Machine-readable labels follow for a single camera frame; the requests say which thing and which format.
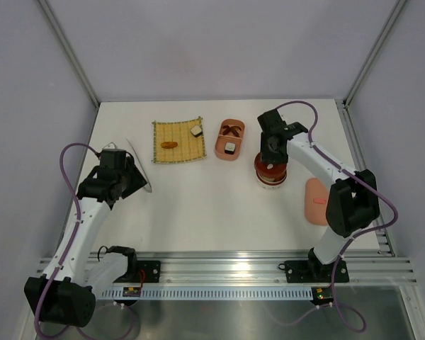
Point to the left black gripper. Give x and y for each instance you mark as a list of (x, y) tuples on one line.
[(138, 181)]

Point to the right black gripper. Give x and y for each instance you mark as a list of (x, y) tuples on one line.
[(265, 156)]

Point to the red round bowl lid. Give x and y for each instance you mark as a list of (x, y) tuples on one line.
[(268, 169)]

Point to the white black sushi cube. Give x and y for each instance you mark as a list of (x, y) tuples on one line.
[(230, 148)]

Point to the dark red sausage piece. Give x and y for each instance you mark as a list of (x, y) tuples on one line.
[(235, 131)]

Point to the curved red sausage piece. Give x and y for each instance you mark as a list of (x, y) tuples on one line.
[(229, 129)]

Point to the pink lunch box lid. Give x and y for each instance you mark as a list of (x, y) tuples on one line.
[(316, 200)]

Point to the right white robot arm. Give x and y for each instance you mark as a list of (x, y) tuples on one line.
[(352, 204)]

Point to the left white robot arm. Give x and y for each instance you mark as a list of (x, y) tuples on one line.
[(65, 293)]

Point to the pink oval lunch box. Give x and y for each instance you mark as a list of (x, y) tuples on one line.
[(231, 130)]

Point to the round metal bowl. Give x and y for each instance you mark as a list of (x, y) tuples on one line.
[(271, 183)]

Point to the orange carrot piece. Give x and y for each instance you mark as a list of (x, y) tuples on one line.
[(169, 145)]

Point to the yellow bamboo mat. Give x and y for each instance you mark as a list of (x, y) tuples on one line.
[(189, 148)]

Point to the white brown sushi cube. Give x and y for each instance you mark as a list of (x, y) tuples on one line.
[(196, 131)]

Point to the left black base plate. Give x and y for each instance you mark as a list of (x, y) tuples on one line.
[(146, 271)]

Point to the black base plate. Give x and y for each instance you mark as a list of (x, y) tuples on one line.
[(305, 271), (146, 271)]

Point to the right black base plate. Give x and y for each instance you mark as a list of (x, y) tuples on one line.
[(305, 271)]

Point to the white slotted cable duct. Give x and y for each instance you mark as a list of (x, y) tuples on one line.
[(126, 293)]

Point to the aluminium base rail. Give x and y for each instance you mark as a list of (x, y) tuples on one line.
[(260, 268)]

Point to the left aluminium frame post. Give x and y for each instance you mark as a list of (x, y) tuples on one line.
[(57, 30)]

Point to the aluminium frame post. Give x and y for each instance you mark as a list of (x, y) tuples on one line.
[(377, 47), (57, 30)]

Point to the right aluminium frame post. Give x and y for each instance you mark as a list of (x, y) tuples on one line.
[(377, 47)]

